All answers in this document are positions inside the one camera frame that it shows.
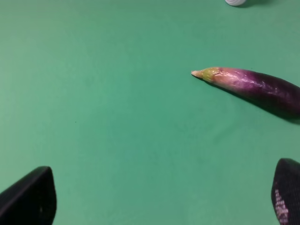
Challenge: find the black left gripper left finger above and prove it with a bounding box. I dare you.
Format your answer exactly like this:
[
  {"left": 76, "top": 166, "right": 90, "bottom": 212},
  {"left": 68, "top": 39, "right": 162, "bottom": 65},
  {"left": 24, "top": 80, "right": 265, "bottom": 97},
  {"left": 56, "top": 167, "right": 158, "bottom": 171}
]
[{"left": 0, "top": 166, "right": 57, "bottom": 225}]

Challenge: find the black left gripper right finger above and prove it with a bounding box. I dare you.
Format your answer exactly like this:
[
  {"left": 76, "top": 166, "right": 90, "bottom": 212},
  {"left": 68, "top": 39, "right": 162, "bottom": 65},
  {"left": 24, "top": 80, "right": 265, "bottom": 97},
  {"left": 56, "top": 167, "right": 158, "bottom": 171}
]
[{"left": 271, "top": 158, "right": 300, "bottom": 225}]

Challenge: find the purple eggplant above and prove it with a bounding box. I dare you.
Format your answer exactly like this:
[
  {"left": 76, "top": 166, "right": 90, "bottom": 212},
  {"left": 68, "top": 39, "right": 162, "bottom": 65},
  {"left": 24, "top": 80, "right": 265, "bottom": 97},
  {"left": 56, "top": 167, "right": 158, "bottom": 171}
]
[{"left": 191, "top": 67, "right": 300, "bottom": 120}]

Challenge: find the white bottle with black cap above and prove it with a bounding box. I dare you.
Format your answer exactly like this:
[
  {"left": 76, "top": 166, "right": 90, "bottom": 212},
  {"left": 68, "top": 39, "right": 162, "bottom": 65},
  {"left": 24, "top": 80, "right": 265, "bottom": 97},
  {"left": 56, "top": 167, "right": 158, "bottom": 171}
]
[{"left": 225, "top": 0, "right": 247, "bottom": 7}]

